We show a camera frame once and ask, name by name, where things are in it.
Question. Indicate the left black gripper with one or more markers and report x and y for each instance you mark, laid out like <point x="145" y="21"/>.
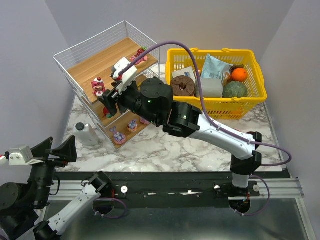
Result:
<point x="49" y="155"/>

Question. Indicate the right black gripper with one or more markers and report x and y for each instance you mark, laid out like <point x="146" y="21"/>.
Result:
<point x="114" y="97"/>

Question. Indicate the pink red figure toy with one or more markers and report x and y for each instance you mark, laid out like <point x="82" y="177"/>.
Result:
<point x="98" y="86"/>

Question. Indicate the red strawberry toy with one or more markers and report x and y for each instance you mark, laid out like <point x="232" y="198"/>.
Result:
<point x="106" y="113"/>

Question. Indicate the small purple bunny toy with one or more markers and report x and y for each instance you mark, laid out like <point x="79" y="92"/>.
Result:
<point x="132" y="126"/>

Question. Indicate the purple pink toy figure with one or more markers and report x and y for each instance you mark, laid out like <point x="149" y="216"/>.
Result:
<point x="144" y="121"/>

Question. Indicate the purple bunny toy pink base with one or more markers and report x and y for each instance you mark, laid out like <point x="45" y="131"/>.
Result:
<point x="118" y="137"/>

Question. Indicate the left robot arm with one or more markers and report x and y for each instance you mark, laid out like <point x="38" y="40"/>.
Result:
<point x="20" y="201"/>

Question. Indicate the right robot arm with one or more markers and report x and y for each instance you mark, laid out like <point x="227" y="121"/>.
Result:
<point x="153" y="101"/>

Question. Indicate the white plastic bottle black cap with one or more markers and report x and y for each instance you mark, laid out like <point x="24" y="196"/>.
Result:
<point x="85" y="134"/>

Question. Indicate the brown chocolate donut cake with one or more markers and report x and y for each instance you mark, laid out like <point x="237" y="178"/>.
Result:
<point x="183" y="86"/>

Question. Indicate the yellow plastic shopping basket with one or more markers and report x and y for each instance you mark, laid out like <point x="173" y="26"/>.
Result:
<point x="221" y="108"/>

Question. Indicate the white tissue packet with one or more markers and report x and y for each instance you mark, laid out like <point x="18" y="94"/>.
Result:
<point x="186" y="72"/>

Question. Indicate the light blue snack bag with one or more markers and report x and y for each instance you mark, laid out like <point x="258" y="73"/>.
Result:
<point x="214" y="68"/>

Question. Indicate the green melon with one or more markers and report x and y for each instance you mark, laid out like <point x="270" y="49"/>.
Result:
<point x="235" y="89"/>

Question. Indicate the orange fruit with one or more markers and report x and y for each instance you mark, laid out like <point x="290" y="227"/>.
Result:
<point x="239" y="75"/>

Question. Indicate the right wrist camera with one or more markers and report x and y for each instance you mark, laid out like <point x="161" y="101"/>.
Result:
<point x="123" y="80"/>

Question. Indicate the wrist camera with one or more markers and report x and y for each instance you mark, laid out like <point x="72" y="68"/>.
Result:
<point x="123" y="80"/>
<point x="19" y="156"/>

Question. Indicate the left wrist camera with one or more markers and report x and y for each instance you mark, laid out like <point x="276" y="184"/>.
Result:
<point x="19" y="156"/>

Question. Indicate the white wire wooden shelf rack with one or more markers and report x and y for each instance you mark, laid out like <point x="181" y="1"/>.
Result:
<point x="95" y="57"/>

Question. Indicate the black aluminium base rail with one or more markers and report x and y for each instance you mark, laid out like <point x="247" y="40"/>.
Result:
<point x="198" y="189"/>

